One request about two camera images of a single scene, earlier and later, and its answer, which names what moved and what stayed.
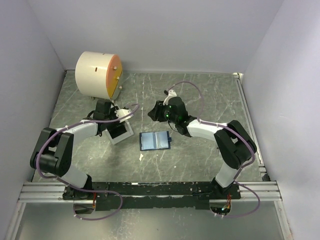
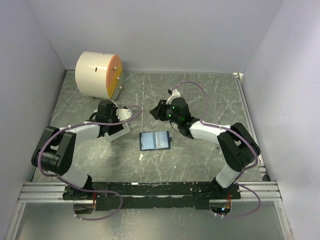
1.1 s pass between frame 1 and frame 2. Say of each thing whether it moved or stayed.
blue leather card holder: stayed
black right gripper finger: stayed
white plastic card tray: moved
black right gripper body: stayed
